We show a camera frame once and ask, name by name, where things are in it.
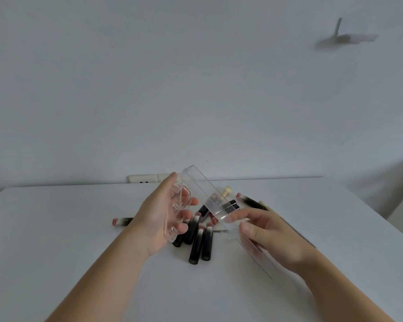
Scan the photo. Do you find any person's left hand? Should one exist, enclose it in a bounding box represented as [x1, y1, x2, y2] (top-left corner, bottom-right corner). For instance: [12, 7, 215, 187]
[127, 172, 199, 258]

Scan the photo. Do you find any person's right hand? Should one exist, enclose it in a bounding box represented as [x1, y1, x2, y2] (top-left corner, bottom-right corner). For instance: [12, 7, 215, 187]
[228, 208, 319, 276]

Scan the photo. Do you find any clear acrylic organizer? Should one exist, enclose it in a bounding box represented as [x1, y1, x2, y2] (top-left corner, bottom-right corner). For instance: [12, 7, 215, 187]
[162, 165, 307, 283]

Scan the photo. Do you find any person's left forearm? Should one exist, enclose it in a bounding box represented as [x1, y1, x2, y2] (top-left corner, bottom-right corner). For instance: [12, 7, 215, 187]
[45, 228, 150, 322]

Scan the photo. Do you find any person's right forearm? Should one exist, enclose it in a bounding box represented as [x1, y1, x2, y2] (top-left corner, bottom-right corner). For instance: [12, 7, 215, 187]
[296, 245, 395, 322]

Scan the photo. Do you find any pile of black lipstick tubes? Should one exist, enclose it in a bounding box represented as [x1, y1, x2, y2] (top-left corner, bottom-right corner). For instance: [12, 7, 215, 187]
[172, 204, 219, 265]

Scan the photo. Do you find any white wall power outlet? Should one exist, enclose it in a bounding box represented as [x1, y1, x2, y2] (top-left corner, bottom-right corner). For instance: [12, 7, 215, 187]
[127, 174, 170, 184]

